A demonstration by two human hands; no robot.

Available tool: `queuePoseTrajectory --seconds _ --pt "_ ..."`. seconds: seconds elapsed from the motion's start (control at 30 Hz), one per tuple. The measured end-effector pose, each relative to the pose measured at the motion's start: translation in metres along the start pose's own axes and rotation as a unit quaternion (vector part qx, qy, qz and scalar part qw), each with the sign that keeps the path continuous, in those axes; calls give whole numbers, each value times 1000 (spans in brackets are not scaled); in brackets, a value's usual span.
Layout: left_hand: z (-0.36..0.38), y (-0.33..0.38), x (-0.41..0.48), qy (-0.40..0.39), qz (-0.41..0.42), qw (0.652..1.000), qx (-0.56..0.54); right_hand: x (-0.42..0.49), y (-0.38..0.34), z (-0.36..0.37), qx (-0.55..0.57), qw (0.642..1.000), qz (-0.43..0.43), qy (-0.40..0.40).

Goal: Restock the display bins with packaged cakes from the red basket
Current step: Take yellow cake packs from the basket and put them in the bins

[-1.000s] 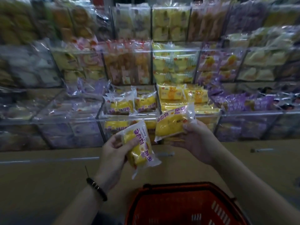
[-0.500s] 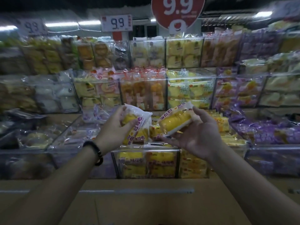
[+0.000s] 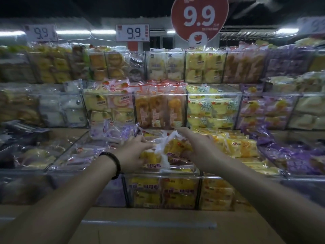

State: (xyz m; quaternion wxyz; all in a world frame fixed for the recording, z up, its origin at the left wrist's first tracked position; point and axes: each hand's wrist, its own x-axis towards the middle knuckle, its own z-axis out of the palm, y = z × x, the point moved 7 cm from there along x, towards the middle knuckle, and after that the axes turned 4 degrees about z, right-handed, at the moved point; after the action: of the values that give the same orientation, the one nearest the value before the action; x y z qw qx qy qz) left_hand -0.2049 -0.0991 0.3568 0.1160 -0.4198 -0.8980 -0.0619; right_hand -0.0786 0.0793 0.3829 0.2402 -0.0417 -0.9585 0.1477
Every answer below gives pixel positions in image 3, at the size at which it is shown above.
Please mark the person's right hand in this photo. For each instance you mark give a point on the person's right hand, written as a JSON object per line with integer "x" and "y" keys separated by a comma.
{"x": 203, "y": 154}

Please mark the person's left hand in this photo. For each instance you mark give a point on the person's left hand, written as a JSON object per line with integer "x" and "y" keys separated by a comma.
{"x": 129, "y": 156}

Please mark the person's left fingers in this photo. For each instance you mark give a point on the person's left fingers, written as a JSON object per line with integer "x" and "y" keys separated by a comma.
{"x": 146, "y": 144}

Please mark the person's right fingers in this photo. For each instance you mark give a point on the person's right fingers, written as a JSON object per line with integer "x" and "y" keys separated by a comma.
{"x": 186, "y": 136}

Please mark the white plastic bag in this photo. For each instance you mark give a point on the white plastic bag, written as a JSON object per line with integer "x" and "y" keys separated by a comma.
{"x": 162, "y": 147}

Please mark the person's right forearm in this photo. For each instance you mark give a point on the person's right forearm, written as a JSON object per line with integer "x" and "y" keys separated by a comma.
{"x": 266, "y": 195}

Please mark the person's left forearm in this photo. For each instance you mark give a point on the person's left forearm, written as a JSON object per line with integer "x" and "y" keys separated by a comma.
{"x": 63, "y": 200}

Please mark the yellow snack packet in bag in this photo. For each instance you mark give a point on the yellow snack packet in bag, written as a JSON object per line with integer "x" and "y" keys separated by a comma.
{"x": 176, "y": 146}

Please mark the pile of purple-white packets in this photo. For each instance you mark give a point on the pile of purple-white packets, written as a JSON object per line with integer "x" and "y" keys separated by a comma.
{"x": 115, "y": 133}

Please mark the stack of orange cake packets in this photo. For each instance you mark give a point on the stack of orange cake packets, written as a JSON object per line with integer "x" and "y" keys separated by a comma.
{"x": 160, "y": 109}

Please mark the stack of yellow-green packets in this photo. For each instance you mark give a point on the stack of yellow-green packets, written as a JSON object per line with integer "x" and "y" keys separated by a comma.
{"x": 213, "y": 106}

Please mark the pile of bright yellow packets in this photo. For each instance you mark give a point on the pile of bright yellow packets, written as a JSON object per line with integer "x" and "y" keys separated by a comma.
{"x": 236, "y": 149}

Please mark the pile of yellow-red cake packets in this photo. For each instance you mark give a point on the pile of yellow-red cake packets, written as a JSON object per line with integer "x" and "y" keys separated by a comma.
{"x": 165, "y": 193}

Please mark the stack of swiss roll packets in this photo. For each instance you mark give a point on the stack of swiss roll packets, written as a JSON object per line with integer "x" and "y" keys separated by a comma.
{"x": 109, "y": 104}

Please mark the pile of white-pink packets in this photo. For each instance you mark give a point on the pile of white-pink packets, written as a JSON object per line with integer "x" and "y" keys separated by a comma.
{"x": 81, "y": 157}

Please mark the stack of yellow sponge packets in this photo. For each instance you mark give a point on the stack of yellow sponge packets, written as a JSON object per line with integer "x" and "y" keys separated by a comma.
{"x": 204, "y": 66}

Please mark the stack of pale sponge packets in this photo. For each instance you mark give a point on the stack of pale sponge packets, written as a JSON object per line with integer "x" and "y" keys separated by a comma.
{"x": 165, "y": 66}

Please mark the stack of black-white packets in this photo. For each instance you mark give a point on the stack of black-white packets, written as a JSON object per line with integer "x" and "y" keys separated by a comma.
{"x": 136, "y": 67}

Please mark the stack of purple-yellow packets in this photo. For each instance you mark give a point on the stack of purple-yellow packets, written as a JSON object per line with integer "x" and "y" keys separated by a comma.
{"x": 266, "y": 109}

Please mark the stack of round golden cakes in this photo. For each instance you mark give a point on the stack of round golden cakes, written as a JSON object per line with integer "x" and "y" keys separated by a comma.
{"x": 109, "y": 64}

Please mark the stack of white cake packets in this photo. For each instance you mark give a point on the stack of white cake packets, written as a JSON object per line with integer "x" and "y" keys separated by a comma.
{"x": 63, "y": 106}

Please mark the stack of brown pastry packets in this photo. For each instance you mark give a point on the stack of brown pastry packets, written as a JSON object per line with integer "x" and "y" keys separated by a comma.
{"x": 245, "y": 64}

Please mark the orange sign holder tag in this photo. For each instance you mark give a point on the orange sign holder tag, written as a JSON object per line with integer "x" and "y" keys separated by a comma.
{"x": 132, "y": 46}

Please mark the stack of brown striped packets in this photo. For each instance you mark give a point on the stack of brown striped packets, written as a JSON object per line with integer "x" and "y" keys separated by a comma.
{"x": 80, "y": 63}

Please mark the pile of purple packets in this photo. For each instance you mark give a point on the pile of purple packets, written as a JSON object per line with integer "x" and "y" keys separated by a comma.
{"x": 292, "y": 154}

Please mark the pile of pale yellow packets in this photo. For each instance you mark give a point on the pile of pale yellow packets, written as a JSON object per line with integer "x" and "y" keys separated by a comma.
{"x": 35, "y": 157}

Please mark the white rectangular price sign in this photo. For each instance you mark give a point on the white rectangular price sign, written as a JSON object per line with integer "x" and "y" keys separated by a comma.
{"x": 132, "y": 32}
{"x": 42, "y": 33}

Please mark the round red price sign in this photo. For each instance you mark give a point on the round red price sign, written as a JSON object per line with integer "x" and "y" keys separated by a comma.
{"x": 199, "y": 16}

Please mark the stack of yellow square packets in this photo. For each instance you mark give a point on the stack of yellow square packets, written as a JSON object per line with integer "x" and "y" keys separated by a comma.
{"x": 52, "y": 64}

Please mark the stack of cream bread packets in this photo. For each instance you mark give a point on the stack of cream bread packets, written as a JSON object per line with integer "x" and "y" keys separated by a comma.
{"x": 307, "y": 104}

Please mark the stack of lilac packets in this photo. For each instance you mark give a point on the stack of lilac packets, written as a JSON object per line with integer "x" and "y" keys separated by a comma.
{"x": 288, "y": 62}

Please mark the pile of dark packets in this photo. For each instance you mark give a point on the pile of dark packets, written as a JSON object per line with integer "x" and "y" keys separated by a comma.
{"x": 20, "y": 132}

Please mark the stack of brown bread packets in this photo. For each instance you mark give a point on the stack of brown bread packets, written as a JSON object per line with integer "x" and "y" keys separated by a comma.
{"x": 17, "y": 106}

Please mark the ceiling tube light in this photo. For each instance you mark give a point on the ceiling tube light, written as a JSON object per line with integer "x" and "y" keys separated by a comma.
{"x": 73, "y": 32}

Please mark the stack of yellow corner packets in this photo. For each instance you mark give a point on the stack of yellow corner packets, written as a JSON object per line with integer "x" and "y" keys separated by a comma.
{"x": 317, "y": 58}

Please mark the stack of blurred tan packets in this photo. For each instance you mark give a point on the stack of blurred tan packets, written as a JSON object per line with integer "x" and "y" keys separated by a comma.
{"x": 14, "y": 66}

